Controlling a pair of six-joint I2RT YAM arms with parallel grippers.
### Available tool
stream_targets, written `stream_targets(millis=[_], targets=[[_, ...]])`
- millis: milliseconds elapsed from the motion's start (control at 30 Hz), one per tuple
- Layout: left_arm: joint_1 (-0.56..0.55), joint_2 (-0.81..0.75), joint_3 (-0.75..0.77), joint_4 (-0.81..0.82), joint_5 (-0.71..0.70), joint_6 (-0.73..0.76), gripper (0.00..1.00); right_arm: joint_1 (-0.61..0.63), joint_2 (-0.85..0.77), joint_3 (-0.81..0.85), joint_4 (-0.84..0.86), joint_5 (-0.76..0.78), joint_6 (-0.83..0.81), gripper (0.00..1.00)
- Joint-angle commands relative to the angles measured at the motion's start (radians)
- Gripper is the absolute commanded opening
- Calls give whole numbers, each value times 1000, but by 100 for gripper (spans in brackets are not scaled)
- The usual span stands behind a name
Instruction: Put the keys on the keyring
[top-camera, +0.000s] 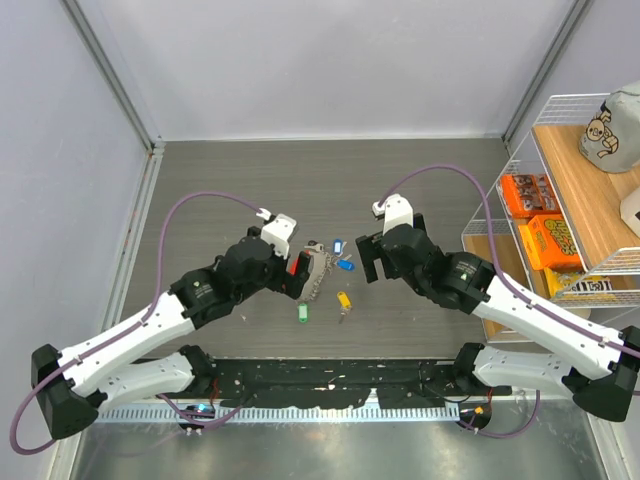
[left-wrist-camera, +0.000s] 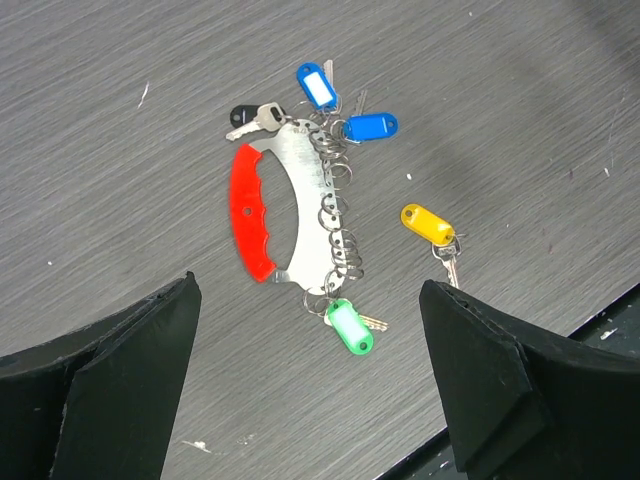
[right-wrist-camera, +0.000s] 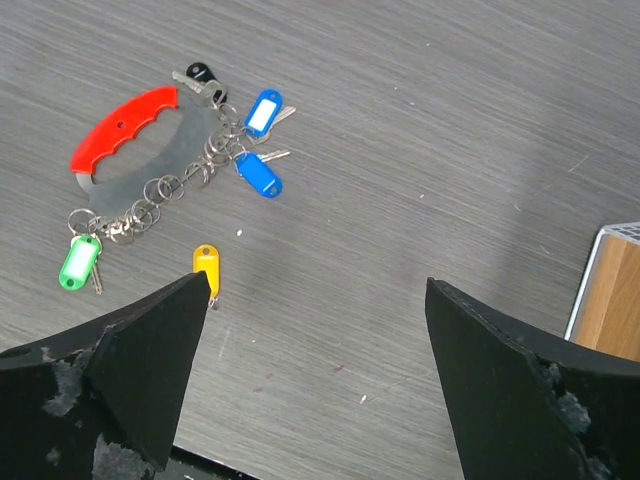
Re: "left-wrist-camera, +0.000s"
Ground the silver key black tag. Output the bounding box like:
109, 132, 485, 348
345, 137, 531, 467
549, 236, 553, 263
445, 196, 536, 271
225, 102, 286, 141

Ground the blue key tag upper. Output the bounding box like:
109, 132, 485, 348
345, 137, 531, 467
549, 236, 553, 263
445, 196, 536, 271
296, 62, 338, 110

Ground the green key tag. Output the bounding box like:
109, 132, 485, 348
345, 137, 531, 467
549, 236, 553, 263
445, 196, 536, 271
325, 298, 374, 355

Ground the blue key tag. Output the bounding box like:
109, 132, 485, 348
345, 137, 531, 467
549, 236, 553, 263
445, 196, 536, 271
343, 112, 399, 143
296, 62, 338, 110

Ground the yellow key tag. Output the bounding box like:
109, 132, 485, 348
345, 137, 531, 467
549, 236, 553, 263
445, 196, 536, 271
401, 203, 455, 246

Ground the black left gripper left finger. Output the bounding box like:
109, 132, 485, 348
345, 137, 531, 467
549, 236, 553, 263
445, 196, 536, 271
1, 273, 202, 480

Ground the blue key tag right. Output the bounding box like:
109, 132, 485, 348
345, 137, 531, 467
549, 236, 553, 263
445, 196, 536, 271
343, 112, 399, 143

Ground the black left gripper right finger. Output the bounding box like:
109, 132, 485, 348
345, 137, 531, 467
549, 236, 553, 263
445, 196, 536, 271
419, 280, 639, 479

